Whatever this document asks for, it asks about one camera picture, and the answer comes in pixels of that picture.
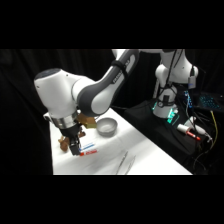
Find blue lit electronics box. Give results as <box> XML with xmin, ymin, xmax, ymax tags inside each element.
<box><xmin>183</xmin><ymin>90</ymin><xmax>195</xmax><ymax>110</ymax></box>

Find gray bowl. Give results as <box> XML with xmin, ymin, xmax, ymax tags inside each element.
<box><xmin>95</xmin><ymin>117</ymin><xmax>119</xmax><ymax>138</ymax></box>

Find white marker with red cap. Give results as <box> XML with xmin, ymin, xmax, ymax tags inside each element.
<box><xmin>176</xmin><ymin>123</ymin><xmax>202</xmax><ymax>141</ymax></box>

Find brown plush toy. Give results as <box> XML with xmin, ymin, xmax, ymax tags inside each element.
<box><xmin>57</xmin><ymin>130</ymin><xmax>87</xmax><ymax>153</ymax></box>

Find green lit control box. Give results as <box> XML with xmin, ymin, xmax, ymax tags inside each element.
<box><xmin>166</xmin><ymin>107</ymin><xmax>180</xmax><ymax>125</ymax></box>

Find blue pen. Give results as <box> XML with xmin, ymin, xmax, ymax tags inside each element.
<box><xmin>80</xmin><ymin>142</ymin><xmax>97</xmax><ymax>151</ymax></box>

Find keyboard with blue backlight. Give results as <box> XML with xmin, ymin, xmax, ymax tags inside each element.
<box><xmin>197</xmin><ymin>93</ymin><xmax>224</xmax><ymax>113</ymax></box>

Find tan camera mount block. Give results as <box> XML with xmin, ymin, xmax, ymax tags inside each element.
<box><xmin>76</xmin><ymin>111</ymin><xmax>98</xmax><ymax>130</ymax></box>

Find black curtain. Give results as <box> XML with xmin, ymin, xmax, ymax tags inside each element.
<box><xmin>0</xmin><ymin>49</ymin><xmax>224</xmax><ymax>176</ymax></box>

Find yellow cable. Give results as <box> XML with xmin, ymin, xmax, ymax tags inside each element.
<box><xmin>209</xmin><ymin>110</ymin><xmax>219</xmax><ymax>144</ymax></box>

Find metal tweezers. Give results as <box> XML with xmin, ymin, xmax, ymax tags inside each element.
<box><xmin>115</xmin><ymin>151</ymin><xmax>130</xmax><ymax>176</ymax></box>

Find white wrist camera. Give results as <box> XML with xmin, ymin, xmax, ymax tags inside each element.
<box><xmin>42</xmin><ymin>112</ymin><xmax>55</xmax><ymax>124</ymax></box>

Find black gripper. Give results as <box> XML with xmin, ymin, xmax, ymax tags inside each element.
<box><xmin>59</xmin><ymin>122</ymin><xmax>84</xmax><ymax>157</ymax></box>

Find red pen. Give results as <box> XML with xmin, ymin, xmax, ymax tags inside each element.
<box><xmin>79</xmin><ymin>149</ymin><xmax>99</xmax><ymax>157</ymax></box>

